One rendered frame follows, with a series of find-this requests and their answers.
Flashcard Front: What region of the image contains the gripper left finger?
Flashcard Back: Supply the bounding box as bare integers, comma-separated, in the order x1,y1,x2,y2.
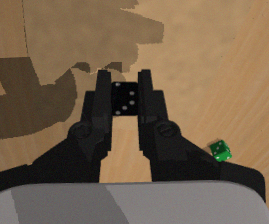
0,69,113,192

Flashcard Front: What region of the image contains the green die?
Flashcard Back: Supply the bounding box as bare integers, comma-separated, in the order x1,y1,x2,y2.
210,140,232,162

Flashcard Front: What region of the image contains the black die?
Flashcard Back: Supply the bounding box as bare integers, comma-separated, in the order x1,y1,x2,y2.
111,82,138,116

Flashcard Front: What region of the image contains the tan mat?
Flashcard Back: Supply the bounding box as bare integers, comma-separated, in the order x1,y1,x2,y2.
23,0,255,136

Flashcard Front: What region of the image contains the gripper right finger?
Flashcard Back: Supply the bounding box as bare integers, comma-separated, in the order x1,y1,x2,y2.
137,69,266,204

